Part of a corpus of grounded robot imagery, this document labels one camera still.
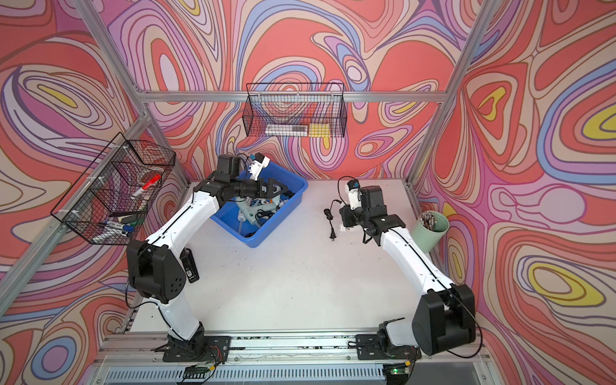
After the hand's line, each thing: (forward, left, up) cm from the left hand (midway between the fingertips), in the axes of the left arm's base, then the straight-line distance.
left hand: (281, 189), depth 80 cm
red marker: (-1, +40, +5) cm, 41 cm away
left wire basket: (-9, +53, +2) cm, 54 cm away
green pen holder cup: (-8, -53, -12) cm, 55 cm away
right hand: (-4, -23, -9) cm, 25 cm away
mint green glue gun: (+5, +15, -20) cm, 25 cm away
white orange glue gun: (0, -17, -15) cm, 23 cm away
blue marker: (-17, +45, +2) cm, 48 cm away
